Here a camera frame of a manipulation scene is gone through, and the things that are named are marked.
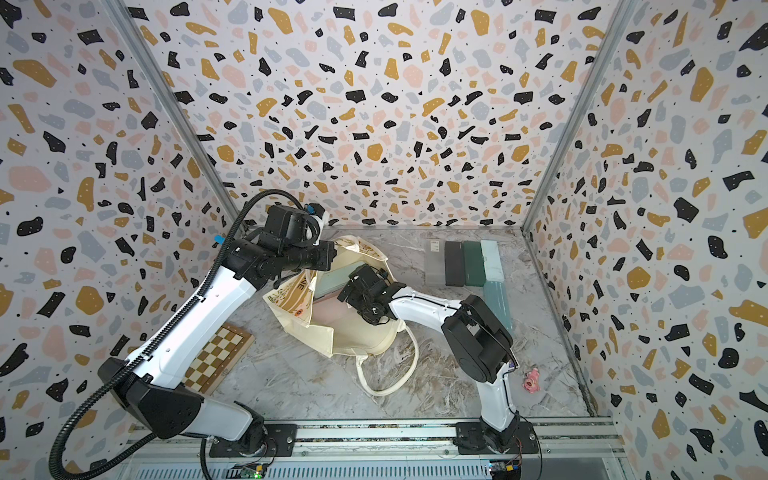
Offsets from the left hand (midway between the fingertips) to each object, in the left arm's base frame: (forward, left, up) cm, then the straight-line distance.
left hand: (340, 250), depth 74 cm
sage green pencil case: (+6, +6, -21) cm, 23 cm away
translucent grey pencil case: (+20, -28, -31) cm, 46 cm away
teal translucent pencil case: (+6, -48, -33) cm, 58 cm away
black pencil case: (+20, -35, -31) cm, 51 cm away
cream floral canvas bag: (-4, +15, -16) cm, 23 cm away
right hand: (-1, +1, -23) cm, 23 cm away
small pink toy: (-23, -50, -29) cm, 63 cm away
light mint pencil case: (+19, -49, -31) cm, 61 cm away
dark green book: (+19, -42, -31) cm, 55 cm away
